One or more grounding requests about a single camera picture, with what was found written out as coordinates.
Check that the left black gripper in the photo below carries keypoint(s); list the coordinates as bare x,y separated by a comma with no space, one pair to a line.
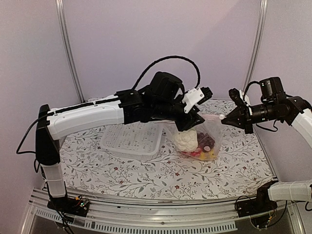
190,121

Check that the red toy bell pepper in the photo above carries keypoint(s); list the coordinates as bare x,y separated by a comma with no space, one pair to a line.
198,153

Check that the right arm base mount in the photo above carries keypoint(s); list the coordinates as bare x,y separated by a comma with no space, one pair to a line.
257,205

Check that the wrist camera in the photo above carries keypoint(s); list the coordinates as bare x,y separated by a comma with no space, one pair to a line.
237,96
196,96

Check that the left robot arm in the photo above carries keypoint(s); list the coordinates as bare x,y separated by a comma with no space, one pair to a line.
164,98

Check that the clear zip top bag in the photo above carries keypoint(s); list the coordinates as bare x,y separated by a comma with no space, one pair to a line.
212,125

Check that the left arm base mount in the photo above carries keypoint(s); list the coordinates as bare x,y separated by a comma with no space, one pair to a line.
78,206

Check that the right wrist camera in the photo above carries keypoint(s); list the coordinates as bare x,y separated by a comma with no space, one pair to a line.
237,96

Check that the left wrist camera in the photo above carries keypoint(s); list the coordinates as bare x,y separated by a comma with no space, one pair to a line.
196,96

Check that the aluminium frame post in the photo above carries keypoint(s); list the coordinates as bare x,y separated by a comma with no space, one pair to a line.
257,41
68,49

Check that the left aluminium frame post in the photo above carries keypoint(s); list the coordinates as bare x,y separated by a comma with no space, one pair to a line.
68,49

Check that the right aluminium frame post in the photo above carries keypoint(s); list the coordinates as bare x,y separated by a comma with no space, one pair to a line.
257,41

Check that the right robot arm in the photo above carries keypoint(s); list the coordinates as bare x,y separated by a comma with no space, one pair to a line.
275,106

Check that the floral table mat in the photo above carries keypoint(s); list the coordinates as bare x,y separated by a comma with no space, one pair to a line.
240,168

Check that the yellow toy corn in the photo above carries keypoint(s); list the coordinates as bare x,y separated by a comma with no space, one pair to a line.
207,156

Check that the white toy cauliflower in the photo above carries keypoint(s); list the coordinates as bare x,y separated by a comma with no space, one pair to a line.
186,141

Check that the dark purple toy grapes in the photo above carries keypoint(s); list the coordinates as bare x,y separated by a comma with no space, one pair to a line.
204,139

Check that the white plastic basket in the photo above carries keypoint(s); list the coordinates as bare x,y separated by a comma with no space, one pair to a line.
140,141

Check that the front aluminium rail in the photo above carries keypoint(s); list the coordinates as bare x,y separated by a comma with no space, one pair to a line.
110,214

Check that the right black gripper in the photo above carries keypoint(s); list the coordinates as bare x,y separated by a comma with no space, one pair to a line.
243,120

